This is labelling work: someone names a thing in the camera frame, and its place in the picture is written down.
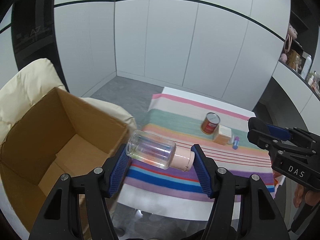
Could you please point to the person's right hand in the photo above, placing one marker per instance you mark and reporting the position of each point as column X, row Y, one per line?
column 298, row 197

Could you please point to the small pink plush toy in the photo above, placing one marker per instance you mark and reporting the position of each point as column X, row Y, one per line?
column 283, row 58

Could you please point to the brown paw print box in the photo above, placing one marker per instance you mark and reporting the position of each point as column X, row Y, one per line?
column 294, row 58

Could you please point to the striped colourful cloth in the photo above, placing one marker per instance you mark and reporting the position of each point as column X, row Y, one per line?
column 175, row 120

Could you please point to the beige square carton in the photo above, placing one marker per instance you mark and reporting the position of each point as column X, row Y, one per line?
column 221, row 136

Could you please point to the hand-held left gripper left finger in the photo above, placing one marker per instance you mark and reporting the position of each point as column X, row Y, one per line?
column 118, row 172

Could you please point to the pink plush bag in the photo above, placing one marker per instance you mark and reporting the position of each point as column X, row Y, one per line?
column 290, row 36

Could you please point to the red tin can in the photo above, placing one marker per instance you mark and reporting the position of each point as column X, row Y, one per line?
column 210, row 125

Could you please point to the tall white bottle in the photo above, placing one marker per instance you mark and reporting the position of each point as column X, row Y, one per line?
column 306, row 66

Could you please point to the black round puff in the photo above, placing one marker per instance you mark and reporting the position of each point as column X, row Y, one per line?
column 256, row 123

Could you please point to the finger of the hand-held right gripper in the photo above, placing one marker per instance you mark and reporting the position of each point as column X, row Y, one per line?
column 277, row 131
column 262, row 140

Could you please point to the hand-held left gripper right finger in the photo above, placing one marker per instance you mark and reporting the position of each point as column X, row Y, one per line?
column 203, row 172

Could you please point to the black glossy wall panel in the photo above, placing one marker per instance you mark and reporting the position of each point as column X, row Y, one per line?
column 32, row 30

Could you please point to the brown cardboard box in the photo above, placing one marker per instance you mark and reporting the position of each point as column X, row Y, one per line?
column 30, row 155

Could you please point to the clear bottle with pink cap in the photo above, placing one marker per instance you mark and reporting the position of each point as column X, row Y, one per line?
column 150, row 150

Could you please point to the blue tube with purple cap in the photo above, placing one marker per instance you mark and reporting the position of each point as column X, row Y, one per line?
column 236, row 143

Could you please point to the cream padded chair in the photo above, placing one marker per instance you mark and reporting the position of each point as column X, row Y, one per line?
column 32, row 80

